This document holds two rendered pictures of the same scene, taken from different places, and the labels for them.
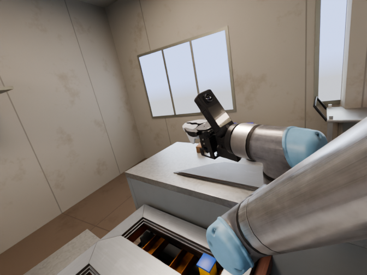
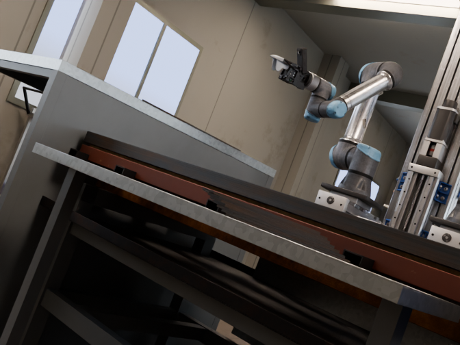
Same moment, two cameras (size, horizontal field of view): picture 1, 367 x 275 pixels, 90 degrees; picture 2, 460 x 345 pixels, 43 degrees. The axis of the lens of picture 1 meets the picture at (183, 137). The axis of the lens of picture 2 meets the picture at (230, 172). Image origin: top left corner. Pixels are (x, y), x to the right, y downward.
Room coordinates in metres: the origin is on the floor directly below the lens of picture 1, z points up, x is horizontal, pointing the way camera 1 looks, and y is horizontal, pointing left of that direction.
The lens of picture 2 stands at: (0.40, 2.45, 0.75)
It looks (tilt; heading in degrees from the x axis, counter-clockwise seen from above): 4 degrees up; 273
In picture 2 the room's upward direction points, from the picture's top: 21 degrees clockwise
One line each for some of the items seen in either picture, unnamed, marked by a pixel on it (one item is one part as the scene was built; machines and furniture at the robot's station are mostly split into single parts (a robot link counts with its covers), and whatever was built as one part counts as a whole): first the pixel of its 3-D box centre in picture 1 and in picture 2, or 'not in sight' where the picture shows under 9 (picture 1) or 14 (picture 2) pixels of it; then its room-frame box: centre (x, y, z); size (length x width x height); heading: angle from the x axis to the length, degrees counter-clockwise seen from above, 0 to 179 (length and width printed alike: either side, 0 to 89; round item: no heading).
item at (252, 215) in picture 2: not in sight; (248, 214); (0.41, 1.16, 0.77); 0.45 x 0.20 x 0.04; 139
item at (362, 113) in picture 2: not in sight; (361, 116); (0.08, -0.32, 1.41); 0.15 x 0.12 x 0.55; 122
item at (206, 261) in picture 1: (206, 263); not in sight; (0.55, 0.00, 0.88); 0.06 x 0.06 x 0.02; 49
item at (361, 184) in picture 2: not in sight; (356, 183); (0.01, -0.20, 1.09); 0.15 x 0.15 x 0.10
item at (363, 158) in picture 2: not in sight; (364, 159); (0.01, -0.21, 1.20); 0.13 x 0.12 x 0.14; 122
